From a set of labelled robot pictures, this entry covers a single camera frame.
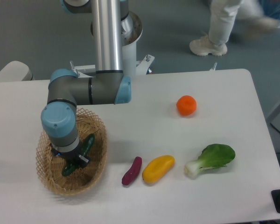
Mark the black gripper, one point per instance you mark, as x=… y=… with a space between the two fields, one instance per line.
x=71 y=153

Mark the dark green cucumber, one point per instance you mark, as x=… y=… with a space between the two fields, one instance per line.
x=87 y=144

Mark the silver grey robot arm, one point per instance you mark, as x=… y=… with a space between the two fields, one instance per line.
x=67 y=89

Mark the woven wicker basket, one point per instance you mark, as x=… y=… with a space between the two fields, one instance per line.
x=49 y=168

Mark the purple sweet potato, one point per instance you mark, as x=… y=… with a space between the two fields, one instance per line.
x=133 y=172

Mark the yellow mango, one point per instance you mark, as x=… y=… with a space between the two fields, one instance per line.
x=157 y=168

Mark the white chair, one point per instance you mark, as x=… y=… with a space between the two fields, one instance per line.
x=16 y=71

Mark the orange tangerine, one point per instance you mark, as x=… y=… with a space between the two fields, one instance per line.
x=186 y=105

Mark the green bok choy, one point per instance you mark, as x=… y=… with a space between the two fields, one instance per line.
x=212 y=157

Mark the person leg with sneaker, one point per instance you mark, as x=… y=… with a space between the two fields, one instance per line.
x=223 y=14

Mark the blue plastic bag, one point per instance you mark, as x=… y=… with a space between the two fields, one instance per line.
x=271 y=8

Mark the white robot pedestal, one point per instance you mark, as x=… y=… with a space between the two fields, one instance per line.
x=131 y=32

